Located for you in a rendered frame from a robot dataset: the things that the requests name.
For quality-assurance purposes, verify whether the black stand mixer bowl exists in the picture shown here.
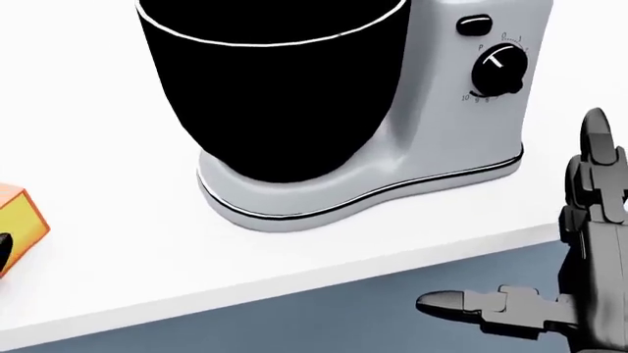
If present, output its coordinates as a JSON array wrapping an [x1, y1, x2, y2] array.
[[134, 0, 412, 184]]

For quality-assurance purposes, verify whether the orange box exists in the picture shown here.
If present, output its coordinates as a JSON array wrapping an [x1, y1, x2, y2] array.
[[0, 182, 52, 279]]

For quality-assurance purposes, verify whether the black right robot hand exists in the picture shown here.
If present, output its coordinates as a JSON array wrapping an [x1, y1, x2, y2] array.
[[415, 107, 628, 353]]

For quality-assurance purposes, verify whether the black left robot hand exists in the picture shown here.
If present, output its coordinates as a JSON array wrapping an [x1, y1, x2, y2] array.
[[0, 231, 15, 271]]

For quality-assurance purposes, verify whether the black mixer speed dial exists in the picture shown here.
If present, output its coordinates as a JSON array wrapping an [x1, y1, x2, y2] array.
[[470, 43, 530, 95]]

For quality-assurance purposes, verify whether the black oval mixer button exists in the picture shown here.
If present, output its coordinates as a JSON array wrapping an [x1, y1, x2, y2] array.
[[455, 14, 494, 37]]

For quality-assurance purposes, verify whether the grey stand mixer body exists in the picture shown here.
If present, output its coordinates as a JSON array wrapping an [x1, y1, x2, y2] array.
[[195, 0, 552, 233]]

